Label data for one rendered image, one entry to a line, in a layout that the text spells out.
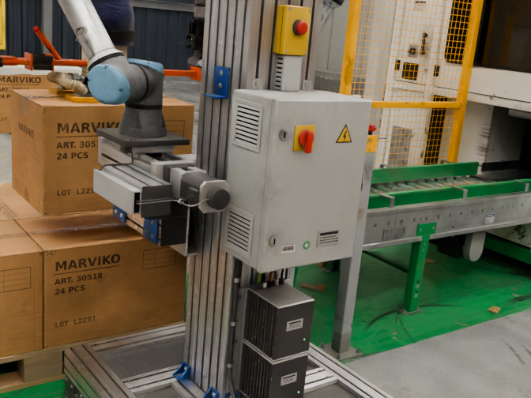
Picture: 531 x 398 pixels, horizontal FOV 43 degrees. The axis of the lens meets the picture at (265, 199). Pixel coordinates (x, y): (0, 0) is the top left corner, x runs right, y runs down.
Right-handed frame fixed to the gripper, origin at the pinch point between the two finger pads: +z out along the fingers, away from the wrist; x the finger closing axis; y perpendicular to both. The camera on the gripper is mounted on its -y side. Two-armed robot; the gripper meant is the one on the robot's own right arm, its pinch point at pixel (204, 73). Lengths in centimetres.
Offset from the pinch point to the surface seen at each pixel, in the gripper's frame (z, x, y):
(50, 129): 22, -6, 57
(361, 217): 55, 29, -65
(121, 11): -19.7, -15.4, 28.3
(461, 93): 11, -64, -236
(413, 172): 58, -45, -179
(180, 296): 94, -5, 1
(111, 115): 17.5, -6.1, 34.3
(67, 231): 67, -22, 44
